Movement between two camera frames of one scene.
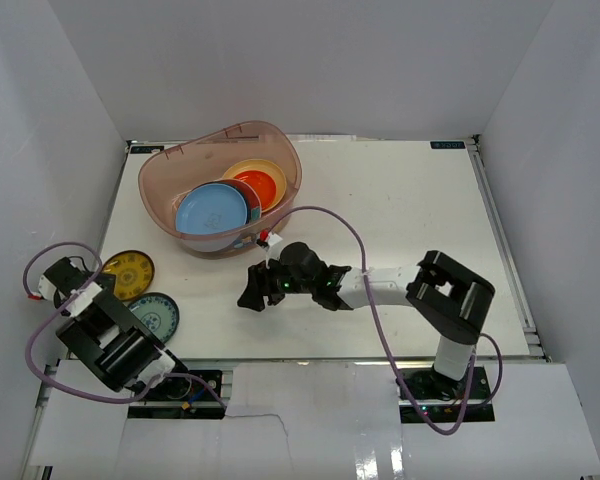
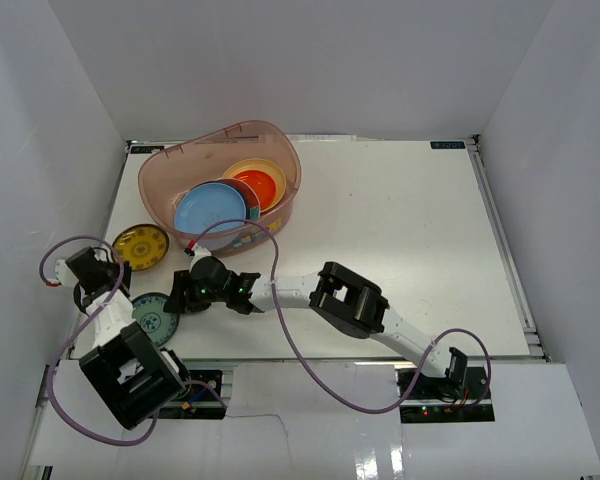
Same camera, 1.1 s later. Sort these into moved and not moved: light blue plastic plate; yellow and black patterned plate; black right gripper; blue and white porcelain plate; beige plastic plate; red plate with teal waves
Moved: yellow and black patterned plate; black right gripper
Not moved: red plate with teal waves; blue and white porcelain plate; light blue plastic plate; beige plastic plate
